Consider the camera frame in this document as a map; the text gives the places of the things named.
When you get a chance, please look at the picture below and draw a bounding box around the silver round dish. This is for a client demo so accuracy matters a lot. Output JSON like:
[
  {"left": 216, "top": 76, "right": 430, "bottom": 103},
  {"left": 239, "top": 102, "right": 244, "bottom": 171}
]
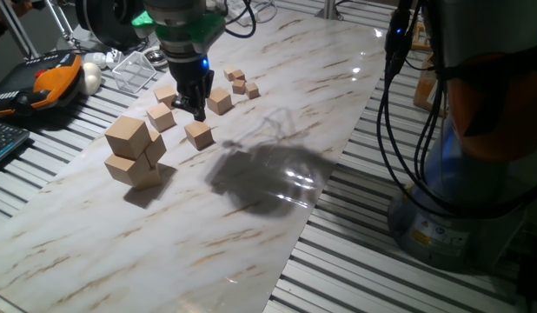
[{"left": 145, "top": 48, "right": 169, "bottom": 69}]

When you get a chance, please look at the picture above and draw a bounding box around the wooden lattice rack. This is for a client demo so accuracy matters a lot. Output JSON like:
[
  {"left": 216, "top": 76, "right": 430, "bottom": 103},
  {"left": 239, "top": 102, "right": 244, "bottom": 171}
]
[{"left": 409, "top": 21, "right": 430, "bottom": 52}]

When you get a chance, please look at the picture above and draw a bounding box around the white power plug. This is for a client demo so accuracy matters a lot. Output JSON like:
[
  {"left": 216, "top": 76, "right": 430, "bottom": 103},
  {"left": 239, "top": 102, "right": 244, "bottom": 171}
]
[{"left": 83, "top": 50, "right": 124, "bottom": 70}]

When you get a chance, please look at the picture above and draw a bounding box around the white power strip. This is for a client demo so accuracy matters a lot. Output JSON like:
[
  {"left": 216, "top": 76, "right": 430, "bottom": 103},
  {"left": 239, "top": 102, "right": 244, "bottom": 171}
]
[{"left": 215, "top": 0, "right": 261, "bottom": 25}]

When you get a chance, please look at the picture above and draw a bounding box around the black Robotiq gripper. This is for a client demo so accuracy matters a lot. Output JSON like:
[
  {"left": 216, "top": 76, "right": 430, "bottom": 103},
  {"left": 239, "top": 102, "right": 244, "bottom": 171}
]
[{"left": 167, "top": 54, "right": 215, "bottom": 123}]

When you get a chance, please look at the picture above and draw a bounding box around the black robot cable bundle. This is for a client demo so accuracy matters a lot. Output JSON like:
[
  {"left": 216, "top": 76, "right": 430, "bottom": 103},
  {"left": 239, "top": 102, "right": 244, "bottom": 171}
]
[{"left": 224, "top": 0, "right": 537, "bottom": 221}]

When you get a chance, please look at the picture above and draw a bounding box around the aluminium profile post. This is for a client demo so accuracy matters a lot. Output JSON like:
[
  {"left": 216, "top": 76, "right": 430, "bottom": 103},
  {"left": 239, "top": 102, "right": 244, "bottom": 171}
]
[{"left": 314, "top": 0, "right": 344, "bottom": 22}]

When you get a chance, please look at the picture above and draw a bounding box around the orange black teach pendant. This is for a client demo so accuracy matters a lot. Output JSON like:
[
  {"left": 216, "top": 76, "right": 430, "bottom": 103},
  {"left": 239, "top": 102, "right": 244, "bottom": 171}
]
[{"left": 0, "top": 50, "right": 85, "bottom": 119}]

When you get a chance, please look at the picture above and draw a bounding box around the clear plastic container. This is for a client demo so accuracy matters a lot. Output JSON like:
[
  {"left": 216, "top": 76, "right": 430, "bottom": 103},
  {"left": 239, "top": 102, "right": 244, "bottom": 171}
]
[{"left": 111, "top": 50, "right": 159, "bottom": 95}]

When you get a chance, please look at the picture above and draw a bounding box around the grey slanted metal pole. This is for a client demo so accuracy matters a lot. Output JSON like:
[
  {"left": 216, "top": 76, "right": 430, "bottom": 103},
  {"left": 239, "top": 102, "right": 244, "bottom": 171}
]
[{"left": 0, "top": 0, "right": 40, "bottom": 60}]

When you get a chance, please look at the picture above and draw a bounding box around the black filament spool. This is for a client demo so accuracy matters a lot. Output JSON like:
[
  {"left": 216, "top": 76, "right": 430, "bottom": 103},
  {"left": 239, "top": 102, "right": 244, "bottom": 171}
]
[{"left": 75, "top": 0, "right": 146, "bottom": 51}]

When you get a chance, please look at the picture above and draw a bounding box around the white round object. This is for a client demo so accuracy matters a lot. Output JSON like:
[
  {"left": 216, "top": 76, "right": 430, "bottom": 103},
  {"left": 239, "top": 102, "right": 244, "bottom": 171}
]
[{"left": 79, "top": 62, "right": 103, "bottom": 97}]

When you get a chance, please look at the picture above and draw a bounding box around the black computer keyboard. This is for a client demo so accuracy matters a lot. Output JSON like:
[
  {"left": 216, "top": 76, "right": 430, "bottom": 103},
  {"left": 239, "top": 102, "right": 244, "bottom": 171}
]
[{"left": 0, "top": 123, "right": 31, "bottom": 170}]

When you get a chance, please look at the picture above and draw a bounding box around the white marble pattern mat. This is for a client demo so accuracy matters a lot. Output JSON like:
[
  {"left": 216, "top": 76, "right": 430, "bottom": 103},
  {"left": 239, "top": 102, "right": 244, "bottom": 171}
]
[{"left": 0, "top": 6, "right": 391, "bottom": 313}]

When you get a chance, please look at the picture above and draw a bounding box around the person's bare hand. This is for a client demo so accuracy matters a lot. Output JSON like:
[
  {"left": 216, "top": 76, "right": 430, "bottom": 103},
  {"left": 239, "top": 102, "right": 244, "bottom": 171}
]
[{"left": 10, "top": 0, "right": 35, "bottom": 18}]

